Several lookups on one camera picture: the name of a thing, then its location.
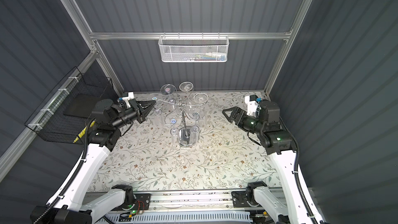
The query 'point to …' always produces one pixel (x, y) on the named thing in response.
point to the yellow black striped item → (82, 133)
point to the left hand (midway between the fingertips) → (156, 101)
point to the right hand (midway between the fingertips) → (229, 116)
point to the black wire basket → (64, 115)
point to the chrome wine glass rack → (187, 136)
